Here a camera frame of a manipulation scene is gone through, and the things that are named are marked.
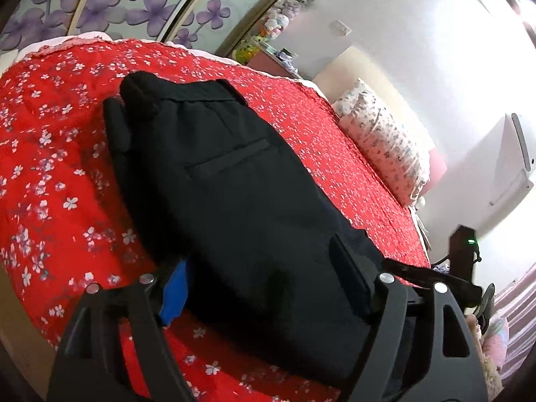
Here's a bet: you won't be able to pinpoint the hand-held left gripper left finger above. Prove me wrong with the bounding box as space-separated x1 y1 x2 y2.
45 259 198 402

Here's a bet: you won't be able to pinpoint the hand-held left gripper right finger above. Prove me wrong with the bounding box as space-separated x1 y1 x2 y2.
329 234 490 402

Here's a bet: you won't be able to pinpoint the black pants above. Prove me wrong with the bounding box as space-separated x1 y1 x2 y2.
103 71 482 402

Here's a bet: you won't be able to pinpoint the dark wooden chair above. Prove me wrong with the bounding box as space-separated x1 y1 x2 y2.
433 225 482 285

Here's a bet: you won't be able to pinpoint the floral print pillow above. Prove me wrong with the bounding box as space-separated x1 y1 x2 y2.
333 77 432 208

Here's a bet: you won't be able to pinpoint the red floral bedspread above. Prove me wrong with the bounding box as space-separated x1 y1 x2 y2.
0 39 432 402

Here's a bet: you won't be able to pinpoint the pink curtain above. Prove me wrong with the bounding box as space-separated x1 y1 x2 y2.
494 266 536 386

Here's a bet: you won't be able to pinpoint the white air conditioner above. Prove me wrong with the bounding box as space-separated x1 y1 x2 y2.
488 113 536 208

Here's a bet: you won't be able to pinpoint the beige headboard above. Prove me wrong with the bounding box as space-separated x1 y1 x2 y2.
312 46 438 155

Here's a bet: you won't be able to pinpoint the bedside cabinet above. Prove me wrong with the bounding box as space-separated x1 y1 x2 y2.
247 48 304 80

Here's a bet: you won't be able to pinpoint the stack of plush toys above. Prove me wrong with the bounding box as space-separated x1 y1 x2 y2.
234 0 317 63

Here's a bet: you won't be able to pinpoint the purple flower wardrobe doors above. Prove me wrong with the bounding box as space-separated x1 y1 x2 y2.
0 0 302 57

